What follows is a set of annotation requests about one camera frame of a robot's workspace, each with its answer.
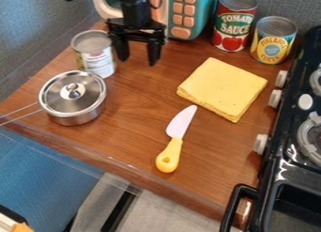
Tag white label can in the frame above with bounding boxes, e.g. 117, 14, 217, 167
69, 29, 117, 80

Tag yellow cloth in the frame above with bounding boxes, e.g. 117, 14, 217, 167
176, 56, 268, 124

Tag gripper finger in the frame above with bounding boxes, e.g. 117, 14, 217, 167
109, 32, 132, 63
145, 38, 166, 68

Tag red tomato can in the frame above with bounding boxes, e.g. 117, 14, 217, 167
210, 0, 260, 53

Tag yellow pineapple can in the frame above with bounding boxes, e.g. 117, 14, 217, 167
249, 15, 300, 66

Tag silver pot with lid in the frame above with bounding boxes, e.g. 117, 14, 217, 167
38, 70, 108, 127

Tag toy stove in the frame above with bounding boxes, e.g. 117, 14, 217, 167
219, 24, 321, 232

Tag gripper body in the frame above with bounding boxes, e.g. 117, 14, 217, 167
103, 17, 169, 43

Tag toy microwave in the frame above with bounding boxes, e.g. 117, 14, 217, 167
91, 0, 222, 41

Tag yellow handled toy knife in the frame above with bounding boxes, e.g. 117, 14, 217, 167
154, 104, 199, 174

